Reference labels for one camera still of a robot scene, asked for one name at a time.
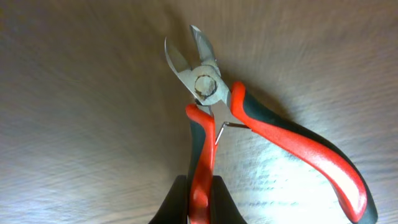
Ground red black side cutters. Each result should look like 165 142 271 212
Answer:
164 26 378 223

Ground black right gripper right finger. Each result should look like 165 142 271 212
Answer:
210 175 247 224

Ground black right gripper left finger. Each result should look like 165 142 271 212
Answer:
149 175 188 224

